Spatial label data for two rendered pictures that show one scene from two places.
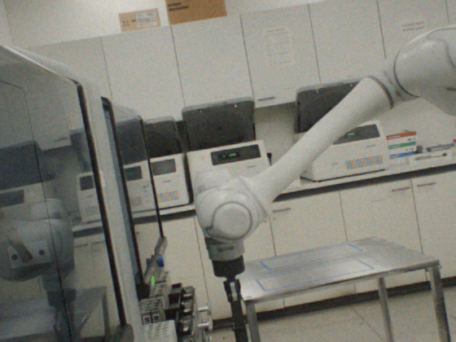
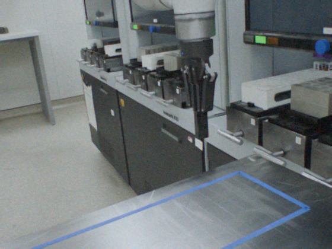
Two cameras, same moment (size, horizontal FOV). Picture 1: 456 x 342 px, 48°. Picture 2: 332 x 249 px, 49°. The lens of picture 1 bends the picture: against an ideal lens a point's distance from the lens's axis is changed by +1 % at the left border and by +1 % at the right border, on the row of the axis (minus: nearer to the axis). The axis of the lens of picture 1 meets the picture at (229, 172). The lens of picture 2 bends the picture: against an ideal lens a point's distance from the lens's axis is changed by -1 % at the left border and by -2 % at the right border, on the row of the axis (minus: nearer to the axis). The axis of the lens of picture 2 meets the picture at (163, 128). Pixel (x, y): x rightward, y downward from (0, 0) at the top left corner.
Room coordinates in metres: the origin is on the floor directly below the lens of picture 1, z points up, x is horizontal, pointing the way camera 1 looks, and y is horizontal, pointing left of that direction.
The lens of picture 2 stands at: (1.94, -0.34, 1.10)
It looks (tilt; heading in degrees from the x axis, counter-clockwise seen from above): 20 degrees down; 160
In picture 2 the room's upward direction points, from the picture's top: 6 degrees counter-clockwise
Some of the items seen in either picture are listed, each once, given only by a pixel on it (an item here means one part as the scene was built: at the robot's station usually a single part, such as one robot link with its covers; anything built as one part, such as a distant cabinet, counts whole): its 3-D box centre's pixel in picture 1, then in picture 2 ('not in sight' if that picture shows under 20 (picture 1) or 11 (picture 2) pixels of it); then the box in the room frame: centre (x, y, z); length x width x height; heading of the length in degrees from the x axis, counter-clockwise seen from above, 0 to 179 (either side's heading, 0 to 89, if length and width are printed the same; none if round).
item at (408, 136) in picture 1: (399, 136); not in sight; (4.00, -1.37, 1.10); 0.24 x 0.13 x 0.10; 91
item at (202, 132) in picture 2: not in sight; (201, 124); (1.18, 0.04, 0.80); 0.03 x 0.01 x 0.07; 93
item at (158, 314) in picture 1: (158, 315); (311, 101); (1.32, 0.25, 0.85); 0.12 x 0.02 x 0.06; 3
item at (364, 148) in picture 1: (335, 129); not in sight; (3.83, -0.84, 1.25); 0.62 x 0.56 x 0.69; 2
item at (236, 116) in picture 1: (224, 148); not in sight; (3.78, 0.01, 1.24); 0.62 x 0.56 x 0.69; 3
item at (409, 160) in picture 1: (427, 157); not in sight; (3.68, -1.44, 0.93); 0.30 x 0.10 x 0.06; 85
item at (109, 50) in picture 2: not in sight; (132, 48); (-0.10, 0.28, 0.83); 0.30 x 0.10 x 0.06; 93
